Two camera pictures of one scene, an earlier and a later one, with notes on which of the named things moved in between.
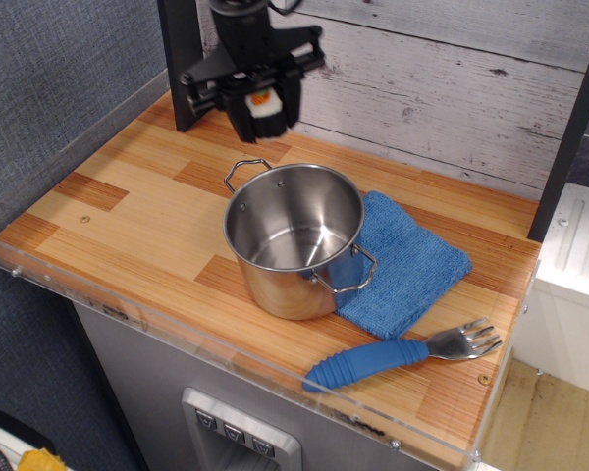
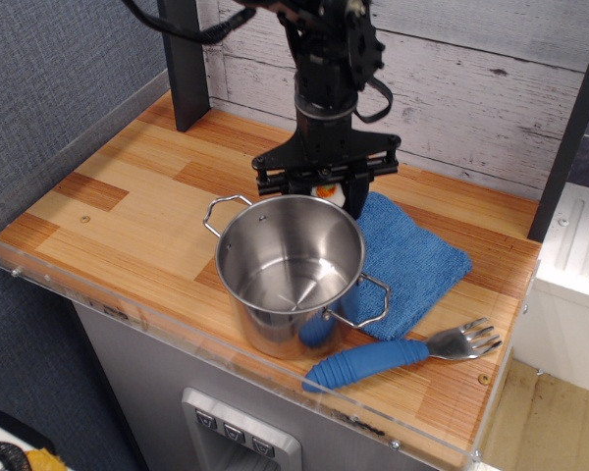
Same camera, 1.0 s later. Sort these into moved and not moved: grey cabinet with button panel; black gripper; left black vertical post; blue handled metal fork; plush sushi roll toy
Moved: black gripper; plush sushi roll toy
Not moved: blue handled metal fork; left black vertical post; grey cabinet with button panel
